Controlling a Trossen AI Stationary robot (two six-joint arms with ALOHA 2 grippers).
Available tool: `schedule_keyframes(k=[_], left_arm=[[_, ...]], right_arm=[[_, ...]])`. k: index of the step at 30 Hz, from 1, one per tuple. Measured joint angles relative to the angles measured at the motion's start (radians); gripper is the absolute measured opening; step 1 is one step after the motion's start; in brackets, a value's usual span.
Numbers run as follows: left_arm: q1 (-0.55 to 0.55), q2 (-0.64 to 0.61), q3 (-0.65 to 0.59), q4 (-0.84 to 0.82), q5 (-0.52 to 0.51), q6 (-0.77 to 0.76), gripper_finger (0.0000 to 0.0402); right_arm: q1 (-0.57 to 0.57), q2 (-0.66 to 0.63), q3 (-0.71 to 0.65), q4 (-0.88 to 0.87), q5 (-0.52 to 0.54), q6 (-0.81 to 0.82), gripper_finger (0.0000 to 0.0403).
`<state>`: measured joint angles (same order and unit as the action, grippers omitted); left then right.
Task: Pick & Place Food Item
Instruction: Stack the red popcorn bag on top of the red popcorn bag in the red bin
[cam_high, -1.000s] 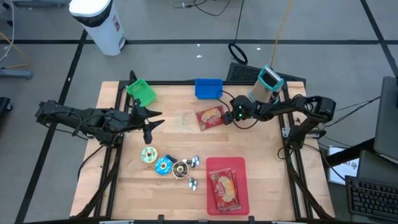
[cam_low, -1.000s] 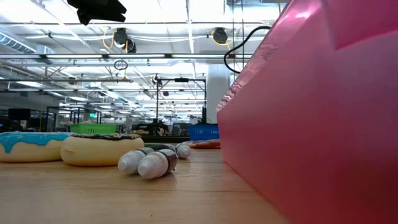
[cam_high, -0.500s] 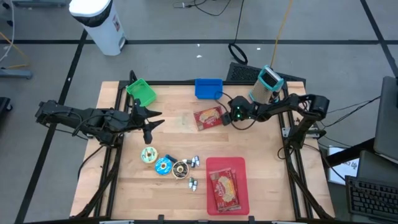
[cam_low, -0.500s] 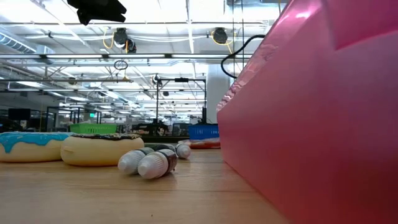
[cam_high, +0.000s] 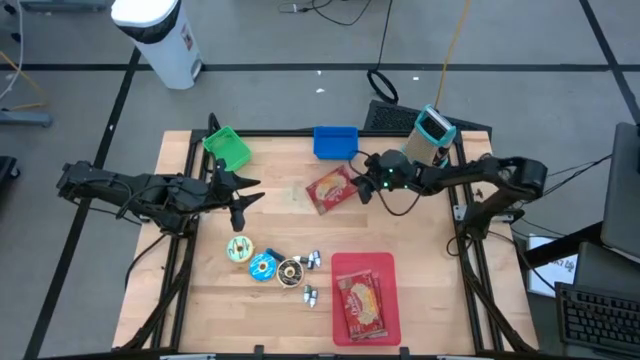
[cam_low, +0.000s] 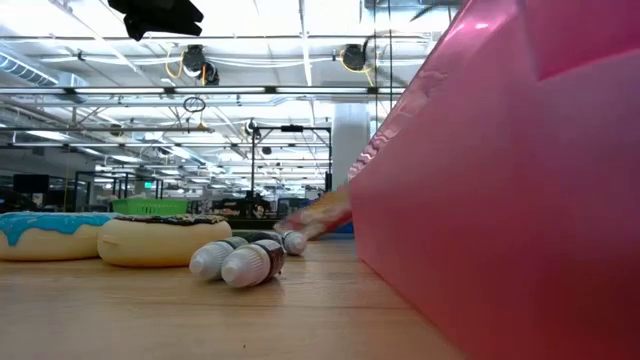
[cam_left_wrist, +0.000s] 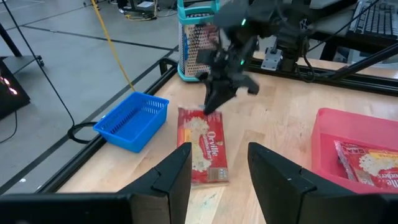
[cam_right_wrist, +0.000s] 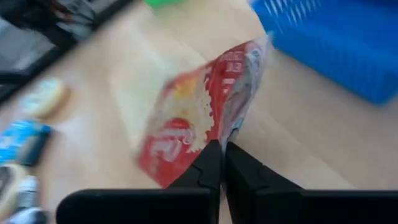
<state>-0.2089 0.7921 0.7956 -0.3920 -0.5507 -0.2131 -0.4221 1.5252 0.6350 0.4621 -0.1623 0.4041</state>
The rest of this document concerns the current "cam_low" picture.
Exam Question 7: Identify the red plastic tray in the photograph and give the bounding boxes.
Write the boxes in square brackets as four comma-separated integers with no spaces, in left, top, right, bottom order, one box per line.
[348,0,640,360]

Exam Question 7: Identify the ceiling cable reel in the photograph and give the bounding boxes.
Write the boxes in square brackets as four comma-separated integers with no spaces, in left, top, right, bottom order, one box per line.
[341,43,370,72]
[180,43,221,87]

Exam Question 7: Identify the distant black workstation frame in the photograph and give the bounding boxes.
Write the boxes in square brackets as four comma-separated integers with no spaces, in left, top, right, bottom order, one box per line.
[249,124,334,201]

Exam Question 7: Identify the green plastic basket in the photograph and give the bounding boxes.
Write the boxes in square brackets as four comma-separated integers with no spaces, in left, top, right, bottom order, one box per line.
[110,198,190,217]

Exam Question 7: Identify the red snack packet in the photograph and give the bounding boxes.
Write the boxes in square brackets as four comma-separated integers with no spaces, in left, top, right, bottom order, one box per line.
[276,190,354,242]

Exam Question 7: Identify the blue iced toy donut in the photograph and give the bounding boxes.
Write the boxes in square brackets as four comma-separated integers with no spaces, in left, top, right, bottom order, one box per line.
[0,211,119,262]

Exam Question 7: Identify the black aluminium table frame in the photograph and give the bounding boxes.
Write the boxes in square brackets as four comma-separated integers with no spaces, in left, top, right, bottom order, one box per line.
[230,217,281,232]

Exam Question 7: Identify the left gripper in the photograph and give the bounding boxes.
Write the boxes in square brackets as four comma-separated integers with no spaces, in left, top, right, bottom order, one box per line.
[107,0,205,43]

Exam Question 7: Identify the distant black monitor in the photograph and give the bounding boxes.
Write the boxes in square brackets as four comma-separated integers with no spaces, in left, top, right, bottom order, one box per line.
[12,173,51,195]

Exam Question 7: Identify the chocolate iced toy donut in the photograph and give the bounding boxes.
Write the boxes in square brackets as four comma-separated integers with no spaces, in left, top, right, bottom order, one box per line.
[96,213,234,268]

